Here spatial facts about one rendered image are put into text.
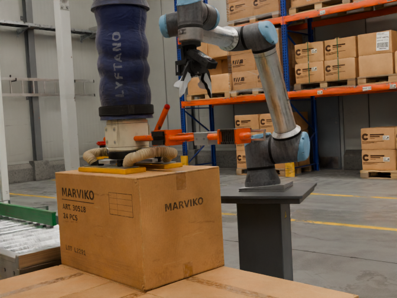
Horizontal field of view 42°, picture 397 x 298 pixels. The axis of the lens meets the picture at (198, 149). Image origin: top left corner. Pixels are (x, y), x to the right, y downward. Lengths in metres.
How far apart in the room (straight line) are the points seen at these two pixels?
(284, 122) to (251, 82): 7.84
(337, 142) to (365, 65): 2.19
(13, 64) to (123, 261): 10.76
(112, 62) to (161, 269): 0.82
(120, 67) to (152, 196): 0.55
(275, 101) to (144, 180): 0.99
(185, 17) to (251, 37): 0.68
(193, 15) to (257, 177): 1.12
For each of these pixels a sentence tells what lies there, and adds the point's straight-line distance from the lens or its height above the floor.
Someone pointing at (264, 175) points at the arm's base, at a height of 0.83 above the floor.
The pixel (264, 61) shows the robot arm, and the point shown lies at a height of 1.39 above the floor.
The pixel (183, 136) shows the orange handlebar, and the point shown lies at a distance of 1.87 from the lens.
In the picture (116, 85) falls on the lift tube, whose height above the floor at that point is 1.29.
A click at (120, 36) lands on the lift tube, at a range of 2.11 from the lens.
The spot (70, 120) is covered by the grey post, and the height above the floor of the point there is 1.21.
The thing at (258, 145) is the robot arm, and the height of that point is 0.99.
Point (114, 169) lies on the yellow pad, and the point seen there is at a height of 0.96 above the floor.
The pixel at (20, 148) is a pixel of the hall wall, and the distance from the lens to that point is 12.44.
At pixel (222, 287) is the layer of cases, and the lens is 1.89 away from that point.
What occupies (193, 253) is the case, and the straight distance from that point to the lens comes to 2.01.
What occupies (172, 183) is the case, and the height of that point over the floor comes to 0.91.
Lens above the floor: 1.12
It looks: 3 degrees down
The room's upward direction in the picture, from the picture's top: 3 degrees counter-clockwise
